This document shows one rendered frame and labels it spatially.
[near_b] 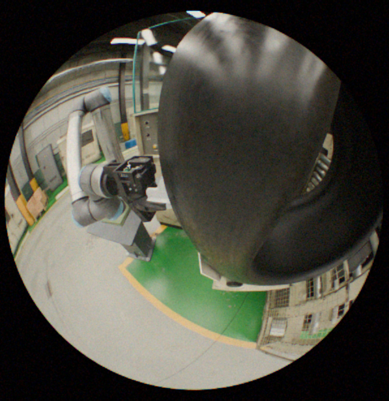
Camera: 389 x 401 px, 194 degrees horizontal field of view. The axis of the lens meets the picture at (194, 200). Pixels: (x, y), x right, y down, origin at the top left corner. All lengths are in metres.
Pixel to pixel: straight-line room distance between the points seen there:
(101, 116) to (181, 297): 1.43
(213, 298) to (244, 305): 0.33
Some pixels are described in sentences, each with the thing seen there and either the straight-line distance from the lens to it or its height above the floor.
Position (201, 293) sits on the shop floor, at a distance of 1.22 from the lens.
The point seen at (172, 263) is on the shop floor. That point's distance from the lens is 1.29.
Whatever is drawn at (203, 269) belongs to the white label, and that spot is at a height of 1.04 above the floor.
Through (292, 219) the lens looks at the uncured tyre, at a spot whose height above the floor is 0.93.
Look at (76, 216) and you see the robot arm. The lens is 0.51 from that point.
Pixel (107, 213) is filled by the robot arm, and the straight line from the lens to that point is 0.45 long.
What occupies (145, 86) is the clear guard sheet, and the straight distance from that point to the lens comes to 0.98.
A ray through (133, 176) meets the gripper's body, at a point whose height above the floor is 1.13.
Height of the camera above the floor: 1.22
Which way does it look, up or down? 42 degrees down
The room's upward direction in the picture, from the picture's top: straight up
